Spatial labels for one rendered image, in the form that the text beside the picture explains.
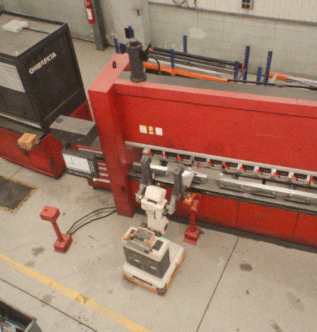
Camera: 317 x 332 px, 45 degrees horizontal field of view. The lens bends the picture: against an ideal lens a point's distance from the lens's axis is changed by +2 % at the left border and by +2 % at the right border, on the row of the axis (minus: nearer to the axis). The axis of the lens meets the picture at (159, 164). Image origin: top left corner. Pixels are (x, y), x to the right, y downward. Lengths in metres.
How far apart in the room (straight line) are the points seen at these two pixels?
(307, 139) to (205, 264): 2.18
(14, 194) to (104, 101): 2.97
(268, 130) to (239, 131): 0.31
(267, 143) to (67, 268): 3.19
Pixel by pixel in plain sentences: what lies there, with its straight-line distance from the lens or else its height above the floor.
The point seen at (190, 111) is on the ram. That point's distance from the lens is 4.44.
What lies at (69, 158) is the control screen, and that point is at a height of 1.50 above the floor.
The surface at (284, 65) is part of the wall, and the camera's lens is 8.74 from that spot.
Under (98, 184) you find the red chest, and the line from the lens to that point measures 6.30.
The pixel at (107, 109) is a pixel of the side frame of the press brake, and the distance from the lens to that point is 4.58.
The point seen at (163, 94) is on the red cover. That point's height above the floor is 2.23.
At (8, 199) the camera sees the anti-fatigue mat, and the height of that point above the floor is 0.01.
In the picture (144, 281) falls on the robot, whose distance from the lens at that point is 5.12.
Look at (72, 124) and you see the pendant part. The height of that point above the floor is 1.95.
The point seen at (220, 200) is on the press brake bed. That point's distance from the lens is 5.21.
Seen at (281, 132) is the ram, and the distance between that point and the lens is 4.41.
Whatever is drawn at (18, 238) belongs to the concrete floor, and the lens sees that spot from 6.28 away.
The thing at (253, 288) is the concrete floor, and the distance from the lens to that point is 5.34.
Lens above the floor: 4.67
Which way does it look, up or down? 44 degrees down
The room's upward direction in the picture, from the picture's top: 6 degrees counter-clockwise
